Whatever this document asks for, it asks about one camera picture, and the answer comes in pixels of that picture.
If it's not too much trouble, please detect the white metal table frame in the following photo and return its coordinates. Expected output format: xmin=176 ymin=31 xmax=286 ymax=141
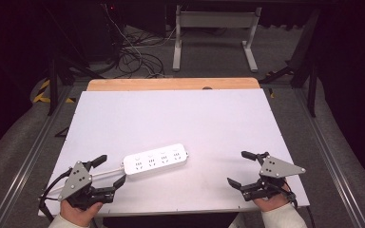
xmin=172 ymin=4 xmax=263 ymax=73

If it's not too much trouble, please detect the aluminium floor rail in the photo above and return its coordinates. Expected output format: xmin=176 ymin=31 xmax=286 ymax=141
xmin=0 ymin=85 xmax=74 ymax=228
xmin=294 ymin=87 xmax=365 ymax=228

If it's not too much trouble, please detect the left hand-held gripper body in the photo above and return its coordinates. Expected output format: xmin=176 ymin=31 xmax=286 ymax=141
xmin=58 ymin=161 xmax=115 ymax=211

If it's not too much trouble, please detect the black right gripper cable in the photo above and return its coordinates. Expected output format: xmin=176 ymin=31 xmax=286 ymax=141
xmin=283 ymin=179 xmax=317 ymax=228

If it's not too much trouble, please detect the thin white floor cable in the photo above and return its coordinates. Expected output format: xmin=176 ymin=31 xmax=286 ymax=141
xmin=102 ymin=3 xmax=179 ymax=78

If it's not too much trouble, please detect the white power strip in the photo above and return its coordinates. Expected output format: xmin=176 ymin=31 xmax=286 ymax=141
xmin=122 ymin=142 xmax=190 ymax=177

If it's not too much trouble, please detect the white table board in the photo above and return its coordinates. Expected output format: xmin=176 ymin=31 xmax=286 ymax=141
xmin=37 ymin=88 xmax=311 ymax=218

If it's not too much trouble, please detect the yellow black floor tape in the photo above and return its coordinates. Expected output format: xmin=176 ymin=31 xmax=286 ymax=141
xmin=32 ymin=79 xmax=77 ymax=105

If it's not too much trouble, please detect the black floor cable bundle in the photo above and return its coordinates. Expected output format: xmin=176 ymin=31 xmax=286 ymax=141
xmin=116 ymin=29 xmax=166 ymax=79

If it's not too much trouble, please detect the black metal stand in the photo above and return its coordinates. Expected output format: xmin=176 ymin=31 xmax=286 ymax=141
xmin=43 ymin=6 xmax=106 ymax=117
xmin=259 ymin=9 xmax=320 ymax=119

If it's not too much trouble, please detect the person's left hand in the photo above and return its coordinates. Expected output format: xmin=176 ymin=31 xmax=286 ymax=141
xmin=59 ymin=199 xmax=104 ymax=228

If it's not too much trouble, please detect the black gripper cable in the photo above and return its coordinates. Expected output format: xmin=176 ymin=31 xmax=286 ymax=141
xmin=283 ymin=179 xmax=317 ymax=228
xmin=38 ymin=167 xmax=74 ymax=223

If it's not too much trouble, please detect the dark equipment cabinet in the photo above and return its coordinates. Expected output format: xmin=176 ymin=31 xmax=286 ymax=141
xmin=82 ymin=0 xmax=125 ymax=63

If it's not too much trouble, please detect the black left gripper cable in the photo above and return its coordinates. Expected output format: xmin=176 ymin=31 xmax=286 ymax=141
xmin=38 ymin=167 xmax=74 ymax=223

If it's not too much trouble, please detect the person's right hand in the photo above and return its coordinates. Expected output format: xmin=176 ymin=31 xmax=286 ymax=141
xmin=253 ymin=192 xmax=295 ymax=213

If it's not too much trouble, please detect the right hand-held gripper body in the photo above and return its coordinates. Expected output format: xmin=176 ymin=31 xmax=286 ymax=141
xmin=240 ymin=155 xmax=307 ymax=202

